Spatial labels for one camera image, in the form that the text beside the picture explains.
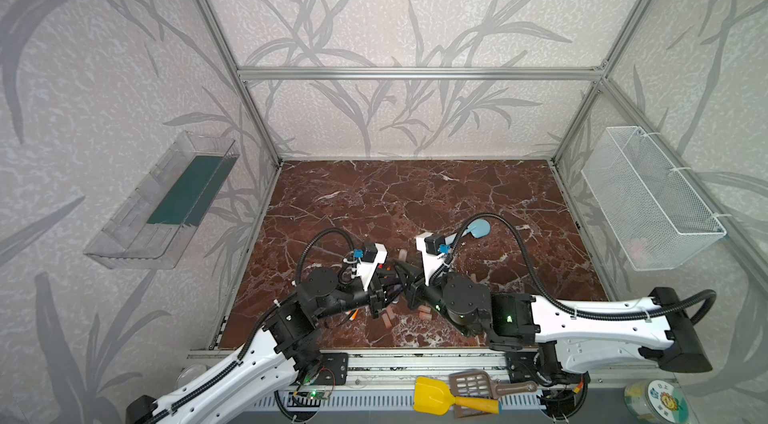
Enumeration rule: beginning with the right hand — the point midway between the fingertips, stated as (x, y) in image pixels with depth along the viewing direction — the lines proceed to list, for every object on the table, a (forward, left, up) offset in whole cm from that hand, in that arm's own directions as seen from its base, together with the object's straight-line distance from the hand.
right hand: (396, 252), depth 62 cm
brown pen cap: (-6, +3, -29) cm, 30 cm away
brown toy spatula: (-20, -20, -30) cm, 41 cm away
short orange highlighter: (-6, +13, -27) cm, 30 cm away
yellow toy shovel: (-23, -9, -30) cm, 39 cm away
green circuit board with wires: (-23, +20, -29) cm, 42 cm away
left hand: (-3, -3, -4) cm, 6 cm away
